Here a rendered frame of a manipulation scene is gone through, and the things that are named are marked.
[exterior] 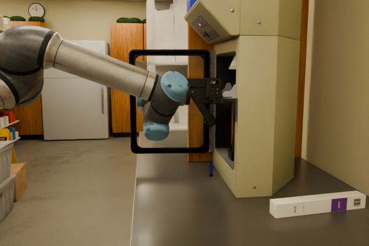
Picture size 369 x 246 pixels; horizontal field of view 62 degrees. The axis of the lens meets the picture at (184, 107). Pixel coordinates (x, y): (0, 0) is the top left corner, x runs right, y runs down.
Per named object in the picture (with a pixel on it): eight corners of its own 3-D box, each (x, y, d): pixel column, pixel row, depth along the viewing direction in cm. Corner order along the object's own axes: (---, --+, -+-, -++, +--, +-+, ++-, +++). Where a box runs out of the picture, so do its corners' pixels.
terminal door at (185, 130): (209, 153, 120) (210, 49, 115) (130, 154, 119) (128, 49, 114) (208, 152, 121) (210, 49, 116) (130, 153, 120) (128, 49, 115)
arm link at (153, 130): (150, 119, 82) (149, 88, 88) (139, 141, 90) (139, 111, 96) (178, 124, 84) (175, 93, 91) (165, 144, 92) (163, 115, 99)
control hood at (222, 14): (213, 44, 116) (214, 16, 115) (240, 35, 84) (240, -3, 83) (183, 43, 115) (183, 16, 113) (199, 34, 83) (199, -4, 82)
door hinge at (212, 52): (212, 151, 121) (213, 50, 116) (214, 152, 119) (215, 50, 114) (208, 151, 121) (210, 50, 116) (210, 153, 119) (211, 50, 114)
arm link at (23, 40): (4, -2, 73) (193, 70, 83) (6, 33, 81) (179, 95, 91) (-23, 25, 65) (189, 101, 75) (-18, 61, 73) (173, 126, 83)
